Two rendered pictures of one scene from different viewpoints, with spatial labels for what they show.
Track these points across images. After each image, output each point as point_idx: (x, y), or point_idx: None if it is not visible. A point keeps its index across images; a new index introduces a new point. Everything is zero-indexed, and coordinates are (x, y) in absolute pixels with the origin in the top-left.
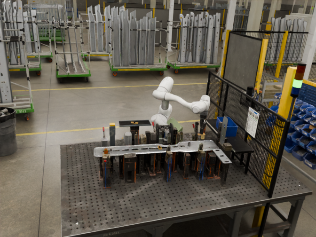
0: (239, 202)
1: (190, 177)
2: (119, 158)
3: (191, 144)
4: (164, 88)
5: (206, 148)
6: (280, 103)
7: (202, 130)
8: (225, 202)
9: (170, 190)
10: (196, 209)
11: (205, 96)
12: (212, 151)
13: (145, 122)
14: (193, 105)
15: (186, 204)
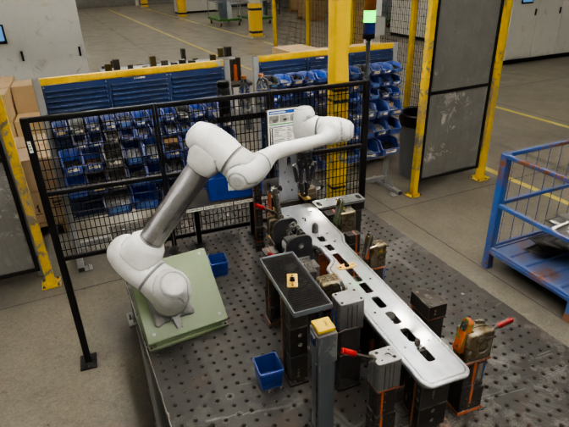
0: (394, 230)
1: None
2: (405, 346)
3: (306, 230)
4: (245, 148)
5: (316, 213)
6: (337, 64)
7: (309, 185)
8: (401, 241)
9: (410, 297)
10: (443, 266)
11: (311, 107)
12: None
13: (284, 262)
14: (340, 125)
15: (438, 277)
